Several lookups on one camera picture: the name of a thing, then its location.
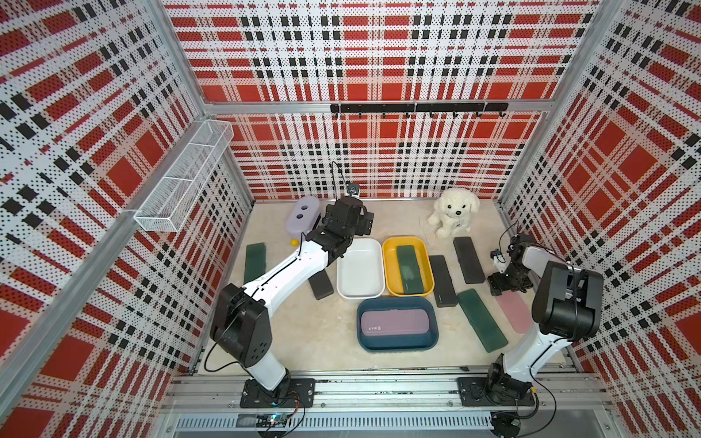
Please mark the black pencil case near yellow box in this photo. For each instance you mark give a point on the black pencil case near yellow box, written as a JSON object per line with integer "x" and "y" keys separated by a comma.
{"x": 444, "y": 290}

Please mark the green pencil case right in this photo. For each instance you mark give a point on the green pencil case right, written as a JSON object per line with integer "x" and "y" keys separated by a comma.
{"x": 486, "y": 328}

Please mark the white storage box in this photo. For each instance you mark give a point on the white storage box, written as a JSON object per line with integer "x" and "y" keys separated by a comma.
{"x": 360, "y": 273}

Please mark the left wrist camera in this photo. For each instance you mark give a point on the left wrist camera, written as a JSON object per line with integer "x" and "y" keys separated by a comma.
{"x": 353, "y": 190}

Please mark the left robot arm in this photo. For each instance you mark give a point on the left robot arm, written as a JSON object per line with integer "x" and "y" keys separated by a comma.
{"x": 241, "y": 324}

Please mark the yellow storage box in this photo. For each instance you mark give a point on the yellow storage box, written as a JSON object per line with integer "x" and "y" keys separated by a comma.
{"x": 392, "y": 270}

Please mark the pink pencil case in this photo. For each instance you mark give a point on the pink pencil case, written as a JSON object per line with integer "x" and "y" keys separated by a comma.
{"x": 384, "y": 323}
{"x": 516, "y": 311}

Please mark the black pencil case far right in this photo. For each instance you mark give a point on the black pencil case far right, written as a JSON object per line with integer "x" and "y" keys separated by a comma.
{"x": 468, "y": 260}

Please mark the black hook rail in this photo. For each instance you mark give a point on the black hook rail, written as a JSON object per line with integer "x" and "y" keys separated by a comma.
{"x": 409, "y": 108}

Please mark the green case in yellow box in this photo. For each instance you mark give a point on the green case in yellow box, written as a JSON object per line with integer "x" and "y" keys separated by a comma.
{"x": 409, "y": 270}

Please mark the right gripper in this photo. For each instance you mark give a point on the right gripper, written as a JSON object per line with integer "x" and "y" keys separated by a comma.
{"x": 498, "y": 285}

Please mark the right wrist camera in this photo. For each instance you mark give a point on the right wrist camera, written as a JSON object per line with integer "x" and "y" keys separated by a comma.
{"x": 498, "y": 260}

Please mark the white wire basket shelf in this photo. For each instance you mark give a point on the white wire basket shelf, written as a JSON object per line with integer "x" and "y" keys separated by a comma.
{"x": 168, "y": 206}

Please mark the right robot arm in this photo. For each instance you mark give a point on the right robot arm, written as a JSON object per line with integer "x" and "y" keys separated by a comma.
{"x": 567, "y": 307}

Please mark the white plush dog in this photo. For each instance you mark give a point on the white plush dog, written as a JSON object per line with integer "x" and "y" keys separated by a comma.
{"x": 453, "y": 212}

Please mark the metal base rail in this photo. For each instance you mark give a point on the metal base rail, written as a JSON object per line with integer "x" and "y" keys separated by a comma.
{"x": 393, "y": 403}

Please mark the dark green pencil case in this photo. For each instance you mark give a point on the dark green pencil case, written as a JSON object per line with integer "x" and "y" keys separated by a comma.
{"x": 255, "y": 262}

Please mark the dark teal storage box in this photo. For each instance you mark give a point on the dark teal storage box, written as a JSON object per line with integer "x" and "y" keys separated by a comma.
{"x": 404, "y": 343}

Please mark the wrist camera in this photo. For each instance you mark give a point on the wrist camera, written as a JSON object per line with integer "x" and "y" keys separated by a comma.
{"x": 353, "y": 190}
{"x": 498, "y": 260}

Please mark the lilac plastic container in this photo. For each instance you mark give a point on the lilac plastic container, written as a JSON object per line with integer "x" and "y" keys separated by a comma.
{"x": 305, "y": 216}

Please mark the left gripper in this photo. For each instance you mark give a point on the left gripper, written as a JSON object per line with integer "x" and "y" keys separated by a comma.
{"x": 364, "y": 224}

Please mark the dark grey pencil case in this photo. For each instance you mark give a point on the dark grey pencil case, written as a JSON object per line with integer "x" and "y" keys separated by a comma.
{"x": 321, "y": 285}

